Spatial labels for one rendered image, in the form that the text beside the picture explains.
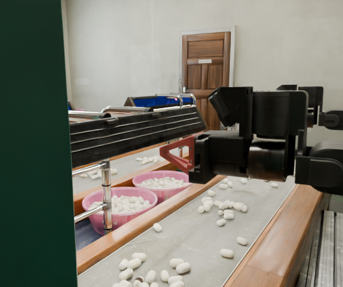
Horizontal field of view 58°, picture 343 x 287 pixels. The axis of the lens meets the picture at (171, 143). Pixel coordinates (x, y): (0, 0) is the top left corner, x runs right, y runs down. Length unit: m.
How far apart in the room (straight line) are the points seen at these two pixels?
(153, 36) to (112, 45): 0.99
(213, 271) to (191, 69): 5.17
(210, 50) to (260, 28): 0.90
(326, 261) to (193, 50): 5.06
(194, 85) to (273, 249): 5.04
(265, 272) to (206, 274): 0.13
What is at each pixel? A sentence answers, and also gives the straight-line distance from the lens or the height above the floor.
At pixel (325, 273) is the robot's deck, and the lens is 1.01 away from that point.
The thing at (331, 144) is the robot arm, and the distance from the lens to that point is 0.45.
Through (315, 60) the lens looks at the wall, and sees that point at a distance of 5.37.
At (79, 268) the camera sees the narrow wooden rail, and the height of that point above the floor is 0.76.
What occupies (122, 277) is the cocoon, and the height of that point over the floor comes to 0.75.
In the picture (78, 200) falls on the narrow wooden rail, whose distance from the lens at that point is 1.19.
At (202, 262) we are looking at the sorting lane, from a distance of 0.83.
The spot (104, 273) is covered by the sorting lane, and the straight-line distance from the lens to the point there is 0.81.
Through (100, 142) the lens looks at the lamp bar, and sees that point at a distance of 0.59.
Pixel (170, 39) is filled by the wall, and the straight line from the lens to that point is 6.10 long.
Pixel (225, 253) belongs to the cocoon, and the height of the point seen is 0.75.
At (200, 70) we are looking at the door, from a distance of 5.73.
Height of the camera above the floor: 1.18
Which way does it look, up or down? 11 degrees down
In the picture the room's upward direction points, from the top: straight up
